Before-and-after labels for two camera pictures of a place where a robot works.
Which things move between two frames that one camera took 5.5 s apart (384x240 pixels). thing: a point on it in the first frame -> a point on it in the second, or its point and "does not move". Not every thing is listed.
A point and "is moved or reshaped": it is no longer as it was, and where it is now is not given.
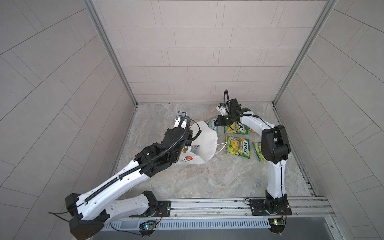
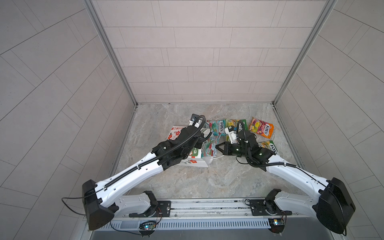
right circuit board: x=277 y=225 does not move
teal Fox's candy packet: x=194 y=148 is moved or reshaped
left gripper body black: x=186 y=139 -> x=199 y=136
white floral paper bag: x=204 y=144 is moved or reshaped
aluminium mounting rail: x=301 y=208 does not move
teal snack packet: x=211 y=125 is moved or reshaped
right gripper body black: x=226 y=120 -> x=237 y=150
